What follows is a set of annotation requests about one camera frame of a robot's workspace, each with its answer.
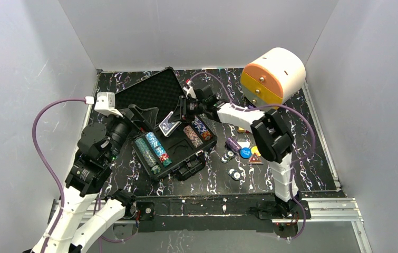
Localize blue dealer button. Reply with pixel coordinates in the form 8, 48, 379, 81
239, 147, 253, 159

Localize lower loose poker chips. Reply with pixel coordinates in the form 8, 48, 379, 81
228, 168, 242, 181

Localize round pastel drawer box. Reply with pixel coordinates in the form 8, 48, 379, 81
240, 47, 306, 107

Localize red playing card deck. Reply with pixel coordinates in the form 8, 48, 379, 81
237, 127, 250, 133

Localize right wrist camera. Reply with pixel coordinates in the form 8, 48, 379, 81
183, 79, 196, 99

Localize yellow dealer button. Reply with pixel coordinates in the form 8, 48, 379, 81
251, 146, 261, 157

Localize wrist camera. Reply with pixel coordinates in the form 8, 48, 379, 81
183, 79, 196, 99
94, 92, 123, 118

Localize upper loose poker chips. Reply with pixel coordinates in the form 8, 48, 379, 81
220, 150, 236, 163

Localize red triangle card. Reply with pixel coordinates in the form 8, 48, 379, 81
248, 153, 264, 164

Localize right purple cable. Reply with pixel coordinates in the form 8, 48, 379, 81
189, 71, 317, 240

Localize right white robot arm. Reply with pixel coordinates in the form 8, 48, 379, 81
164, 85, 305, 217

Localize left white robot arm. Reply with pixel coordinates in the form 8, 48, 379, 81
29, 104, 159, 252

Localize blue playing card deck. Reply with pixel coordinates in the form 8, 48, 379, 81
158, 112, 181, 137

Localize loose poker chips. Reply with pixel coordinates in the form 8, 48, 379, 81
228, 168, 242, 181
220, 150, 236, 163

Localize purple poker chip stack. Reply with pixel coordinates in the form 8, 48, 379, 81
225, 138, 241, 153

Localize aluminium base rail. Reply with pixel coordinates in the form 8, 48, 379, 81
47, 197, 374, 253

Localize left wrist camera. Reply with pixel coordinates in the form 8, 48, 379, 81
94, 92, 123, 118

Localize black poker set case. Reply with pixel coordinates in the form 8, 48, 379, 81
115, 67, 218, 181

